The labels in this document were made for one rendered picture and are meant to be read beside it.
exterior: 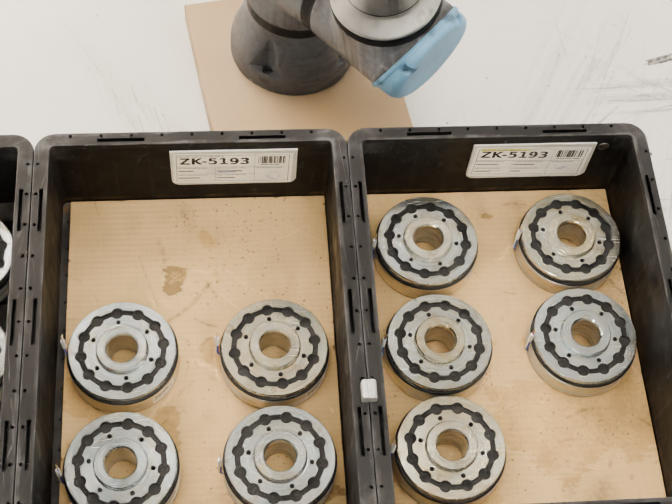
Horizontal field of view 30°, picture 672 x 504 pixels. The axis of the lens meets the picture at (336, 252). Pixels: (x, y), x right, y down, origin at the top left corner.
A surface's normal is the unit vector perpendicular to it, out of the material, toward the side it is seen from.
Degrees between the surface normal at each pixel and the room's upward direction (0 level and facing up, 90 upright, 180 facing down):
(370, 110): 1
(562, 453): 0
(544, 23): 0
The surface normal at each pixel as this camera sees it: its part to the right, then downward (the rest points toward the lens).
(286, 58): -0.09, 0.67
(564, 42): 0.07, -0.48
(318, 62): 0.41, 0.62
